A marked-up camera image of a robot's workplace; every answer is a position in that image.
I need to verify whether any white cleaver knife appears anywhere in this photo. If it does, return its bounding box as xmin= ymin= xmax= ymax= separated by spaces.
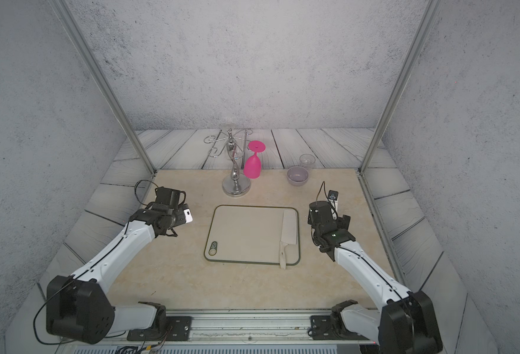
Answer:
xmin=279 ymin=209 xmax=298 ymax=270

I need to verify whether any beige cutting board green rim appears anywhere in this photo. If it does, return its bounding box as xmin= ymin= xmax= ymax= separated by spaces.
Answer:
xmin=204 ymin=205 xmax=301 ymax=268

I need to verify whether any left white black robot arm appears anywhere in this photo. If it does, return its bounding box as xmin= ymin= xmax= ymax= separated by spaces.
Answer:
xmin=38 ymin=187 xmax=193 ymax=345

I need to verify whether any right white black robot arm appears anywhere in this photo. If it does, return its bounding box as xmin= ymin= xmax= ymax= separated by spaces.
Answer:
xmin=308 ymin=186 xmax=444 ymax=353

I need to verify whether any purple translucent bowl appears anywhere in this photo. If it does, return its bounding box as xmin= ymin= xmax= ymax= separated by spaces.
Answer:
xmin=286 ymin=166 xmax=309 ymax=187

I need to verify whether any clear plastic cup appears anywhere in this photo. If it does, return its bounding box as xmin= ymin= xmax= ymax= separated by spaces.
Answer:
xmin=300 ymin=153 xmax=316 ymax=171

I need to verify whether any pink plastic goblet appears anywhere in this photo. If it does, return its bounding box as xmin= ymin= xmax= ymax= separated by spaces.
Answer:
xmin=243 ymin=140 xmax=266 ymax=179

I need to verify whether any silver metal cup rack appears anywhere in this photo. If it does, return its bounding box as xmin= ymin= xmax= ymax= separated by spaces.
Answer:
xmin=203 ymin=128 xmax=253 ymax=197

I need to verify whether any right aluminium frame post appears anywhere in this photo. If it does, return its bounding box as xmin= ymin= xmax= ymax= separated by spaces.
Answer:
xmin=359 ymin=0 xmax=442 ymax=175

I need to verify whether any aluminium frame post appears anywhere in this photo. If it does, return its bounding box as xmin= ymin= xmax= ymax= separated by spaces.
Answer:
xmin=359 ymin=0 xmax=442 ymax=175
xmin=49 ymin=0 xmax=157 ymax=176

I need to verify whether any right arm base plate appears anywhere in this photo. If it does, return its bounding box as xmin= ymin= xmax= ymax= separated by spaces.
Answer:
xmin=307 ymin=314 xmax=366 ymax=341

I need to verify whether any aluminium front rail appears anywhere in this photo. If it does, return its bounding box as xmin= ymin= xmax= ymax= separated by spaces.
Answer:
xmin=53 ymin=309 xmax=447 ymax=354

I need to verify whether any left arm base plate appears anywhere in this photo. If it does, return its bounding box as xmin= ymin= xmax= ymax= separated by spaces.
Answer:
xmin=127 ymin=315 xmax=193 ymax=342

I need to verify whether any left aluminium frame post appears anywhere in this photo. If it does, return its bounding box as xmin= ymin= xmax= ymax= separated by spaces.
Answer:
xmin=49 ymin=0 xmax=157 ymax=176

